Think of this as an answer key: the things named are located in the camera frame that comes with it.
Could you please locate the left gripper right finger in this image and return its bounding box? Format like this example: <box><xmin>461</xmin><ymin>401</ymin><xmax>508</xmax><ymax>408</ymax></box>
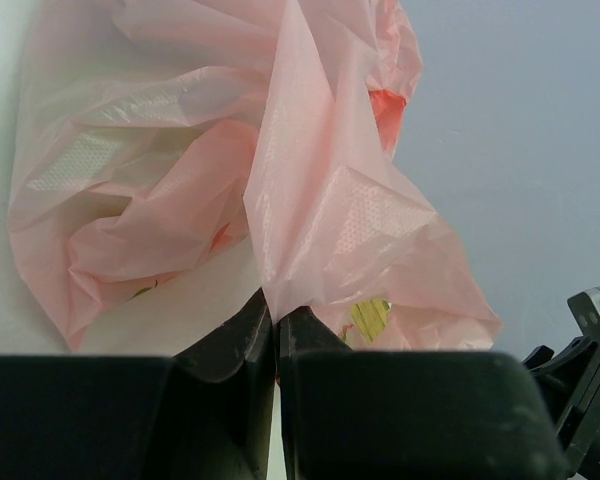
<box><xmin>277</xmin><ymin>308</ymin><xmax>569</xmax><ymax>479</ymax></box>

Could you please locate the yellow woven bamboo mat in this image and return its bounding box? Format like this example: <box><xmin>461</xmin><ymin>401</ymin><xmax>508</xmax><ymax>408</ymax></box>
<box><xmin>349</xmin><ymin>298</ymin><xmax>391</xmax><ymax>345</ymax></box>

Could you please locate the pink plastic bag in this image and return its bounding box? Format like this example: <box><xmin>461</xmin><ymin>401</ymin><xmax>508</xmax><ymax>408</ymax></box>
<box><xmin>8</xmin><ymin>1</ymin><xmax>501</xmax><ymax>350</ymax></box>

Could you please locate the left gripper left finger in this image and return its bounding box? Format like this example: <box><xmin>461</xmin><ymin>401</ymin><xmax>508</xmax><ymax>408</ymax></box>
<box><xmin>0</xmin><ymin>293</ymin><xmax>275</xmax><ymax>479</ymax></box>

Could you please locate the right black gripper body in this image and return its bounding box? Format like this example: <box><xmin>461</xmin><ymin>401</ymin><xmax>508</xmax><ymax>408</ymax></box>
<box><xmin>523</xmin><ymin>286</ymin><xmax>600</xmax><ymax>479</ymax></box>

